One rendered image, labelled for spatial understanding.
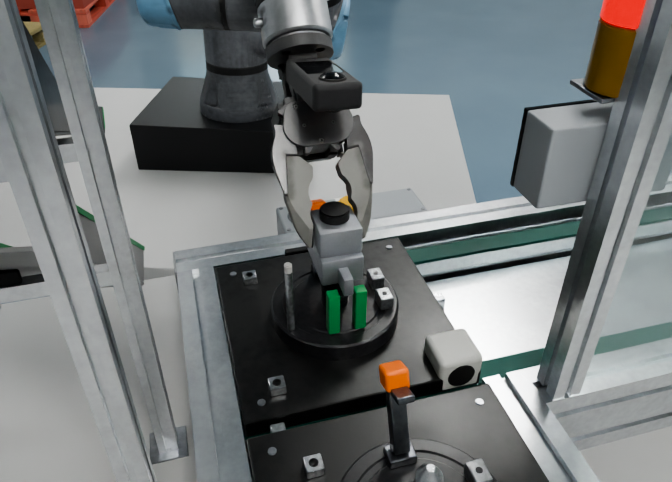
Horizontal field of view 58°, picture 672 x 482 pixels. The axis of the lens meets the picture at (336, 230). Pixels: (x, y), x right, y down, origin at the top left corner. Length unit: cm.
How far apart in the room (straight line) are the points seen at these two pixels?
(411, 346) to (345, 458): 15
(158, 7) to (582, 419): 66
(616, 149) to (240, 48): 78
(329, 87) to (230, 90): 63
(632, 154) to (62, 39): 40
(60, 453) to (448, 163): 83
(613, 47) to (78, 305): 39
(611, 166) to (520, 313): 33
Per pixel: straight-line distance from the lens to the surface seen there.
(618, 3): 48
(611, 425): 74
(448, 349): 63
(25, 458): 77
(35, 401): 82
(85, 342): 37
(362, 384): 61
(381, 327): 64
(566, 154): 50
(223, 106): 116
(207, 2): 78
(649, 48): 47
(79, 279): 33
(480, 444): 59
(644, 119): 48
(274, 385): 60
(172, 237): 102
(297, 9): 64
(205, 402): 62
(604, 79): 49
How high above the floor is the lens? 144
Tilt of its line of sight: 35 degrees down
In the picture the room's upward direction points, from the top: straight up
